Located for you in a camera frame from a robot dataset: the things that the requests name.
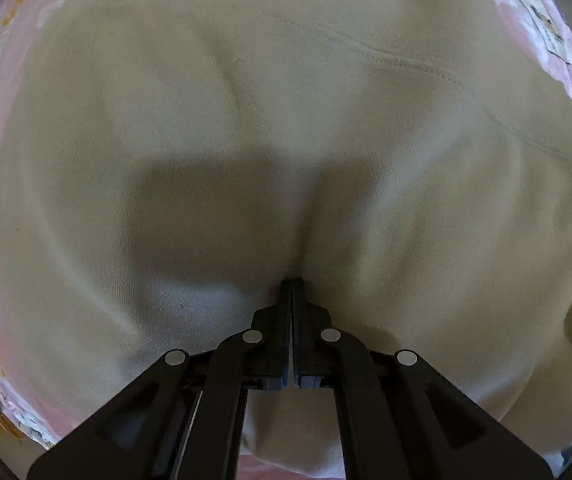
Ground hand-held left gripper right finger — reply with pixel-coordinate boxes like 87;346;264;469
292;279;554;480

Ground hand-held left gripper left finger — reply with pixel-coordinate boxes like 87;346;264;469
26;279;293;480

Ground cream garment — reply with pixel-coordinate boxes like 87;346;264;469
0;0;572;478

